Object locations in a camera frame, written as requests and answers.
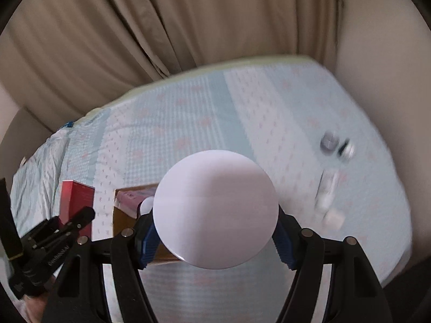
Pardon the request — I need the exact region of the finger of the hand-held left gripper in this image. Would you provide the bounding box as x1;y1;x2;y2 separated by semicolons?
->
0;178;25;262
60;206;96;240

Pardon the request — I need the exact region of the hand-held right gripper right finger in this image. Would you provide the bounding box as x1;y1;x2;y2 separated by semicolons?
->
269;206;394;323

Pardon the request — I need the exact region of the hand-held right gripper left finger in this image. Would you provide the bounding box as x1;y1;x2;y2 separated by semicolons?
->
44;213;161;323

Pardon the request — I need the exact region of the red box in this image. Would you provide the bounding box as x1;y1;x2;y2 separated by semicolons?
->
58;180;96;238

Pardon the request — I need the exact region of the brown cardboard box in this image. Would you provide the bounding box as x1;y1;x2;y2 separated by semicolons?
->
111;183;182;265

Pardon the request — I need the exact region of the white round container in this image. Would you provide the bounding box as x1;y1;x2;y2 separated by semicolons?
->
152;150;280;270

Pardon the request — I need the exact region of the person's left hand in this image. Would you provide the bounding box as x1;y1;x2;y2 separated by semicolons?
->
15;274;56;323

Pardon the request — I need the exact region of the small white ball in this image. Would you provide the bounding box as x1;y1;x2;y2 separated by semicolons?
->
139;197;155;216

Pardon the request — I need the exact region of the pink packet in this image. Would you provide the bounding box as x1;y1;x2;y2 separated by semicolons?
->
115;189;159;216

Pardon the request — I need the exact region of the pale quilt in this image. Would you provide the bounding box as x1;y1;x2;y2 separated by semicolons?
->
9;128;72;233

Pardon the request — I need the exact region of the white tube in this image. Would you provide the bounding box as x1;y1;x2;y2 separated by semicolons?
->
314;170;339;213

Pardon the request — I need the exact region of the silver round jar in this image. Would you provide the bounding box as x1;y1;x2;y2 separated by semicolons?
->
320;131;339;154

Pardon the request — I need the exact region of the black and white bottle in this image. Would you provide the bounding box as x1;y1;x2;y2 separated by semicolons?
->
338;137;356;159

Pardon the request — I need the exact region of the beige curtain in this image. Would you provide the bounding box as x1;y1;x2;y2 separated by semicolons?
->
0;0;345;132

